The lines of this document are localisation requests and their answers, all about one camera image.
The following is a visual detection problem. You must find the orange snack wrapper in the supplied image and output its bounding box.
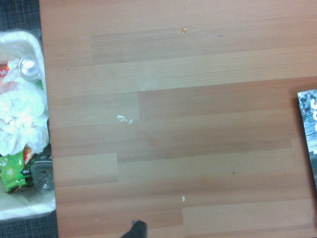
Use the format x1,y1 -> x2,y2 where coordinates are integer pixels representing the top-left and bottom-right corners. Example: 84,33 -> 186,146
23,146 -> 34,165

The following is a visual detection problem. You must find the green can with silver top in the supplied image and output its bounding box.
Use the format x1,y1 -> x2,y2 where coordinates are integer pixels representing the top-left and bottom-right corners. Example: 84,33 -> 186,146
18,58 -> 42,84

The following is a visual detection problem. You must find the green snack wrapper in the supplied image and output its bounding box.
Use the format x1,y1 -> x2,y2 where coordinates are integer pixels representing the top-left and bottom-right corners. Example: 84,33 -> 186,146
0,151 -> 32,194

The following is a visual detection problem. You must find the crumpled white tissue paper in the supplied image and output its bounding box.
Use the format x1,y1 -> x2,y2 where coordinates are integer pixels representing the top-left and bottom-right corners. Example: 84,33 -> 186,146
0,70 -> 50,156

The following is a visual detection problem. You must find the trash bin with white liner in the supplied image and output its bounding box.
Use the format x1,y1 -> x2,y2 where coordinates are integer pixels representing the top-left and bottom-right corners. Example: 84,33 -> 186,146
0,28 -> 57,221

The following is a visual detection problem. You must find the red and orange drink can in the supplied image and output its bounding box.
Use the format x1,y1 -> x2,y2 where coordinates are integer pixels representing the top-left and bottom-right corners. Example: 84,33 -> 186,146
0,60 -> 12,80

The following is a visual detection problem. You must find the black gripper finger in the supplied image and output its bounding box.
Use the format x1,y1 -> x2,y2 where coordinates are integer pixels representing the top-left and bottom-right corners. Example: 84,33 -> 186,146
123,219 -> 149,238

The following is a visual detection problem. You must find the grey printed book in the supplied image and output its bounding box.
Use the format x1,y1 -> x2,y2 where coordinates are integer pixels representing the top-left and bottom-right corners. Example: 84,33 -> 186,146
297,88 -> 317,192

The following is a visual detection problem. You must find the dark clear plastic container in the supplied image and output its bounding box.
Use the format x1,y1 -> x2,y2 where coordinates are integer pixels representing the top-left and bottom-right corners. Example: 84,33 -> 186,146
29,145 -> 55,192

